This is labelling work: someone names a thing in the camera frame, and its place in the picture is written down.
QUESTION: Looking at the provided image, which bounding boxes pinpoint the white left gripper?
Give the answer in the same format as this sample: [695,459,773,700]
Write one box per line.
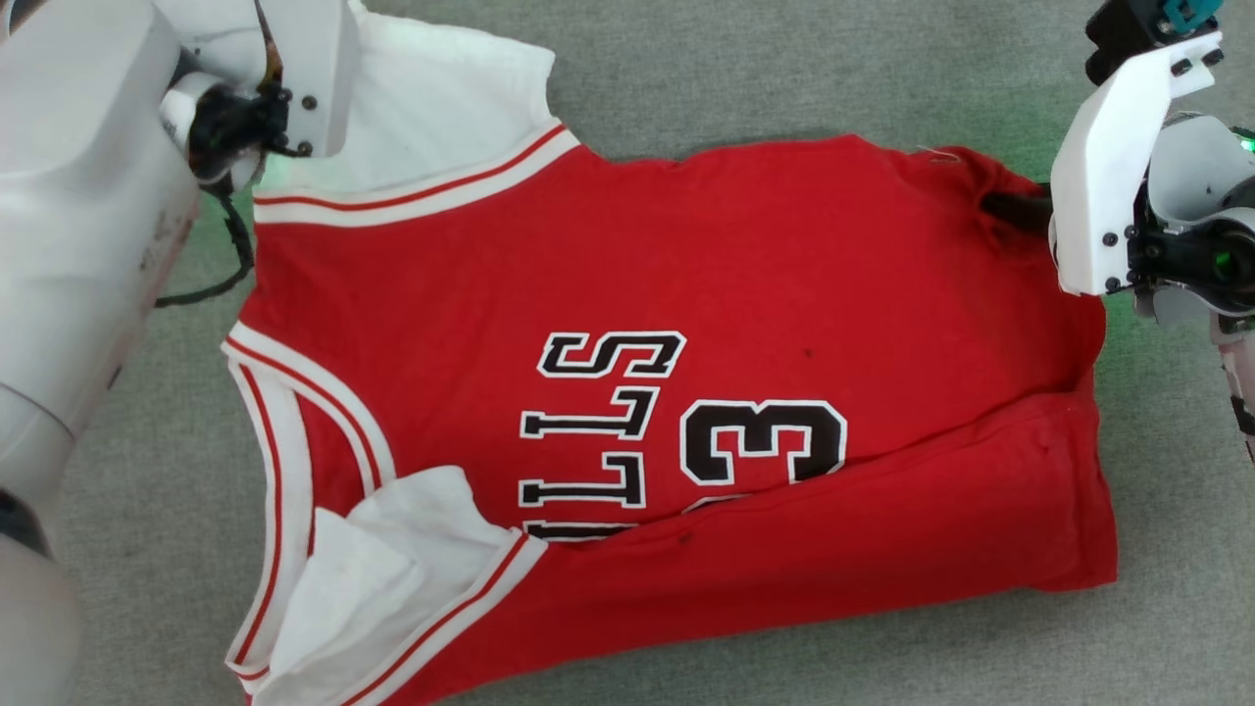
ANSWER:
[157,0,359,187]

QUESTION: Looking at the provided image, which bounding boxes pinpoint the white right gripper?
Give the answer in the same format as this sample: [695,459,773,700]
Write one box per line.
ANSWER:
[980,29,1255,325]

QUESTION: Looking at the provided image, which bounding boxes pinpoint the red basketball jersey white trim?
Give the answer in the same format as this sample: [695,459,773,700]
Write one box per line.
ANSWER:
[221,0,1121,706]

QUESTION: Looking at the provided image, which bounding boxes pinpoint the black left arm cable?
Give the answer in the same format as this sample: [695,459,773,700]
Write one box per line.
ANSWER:
[157,186,258,309]

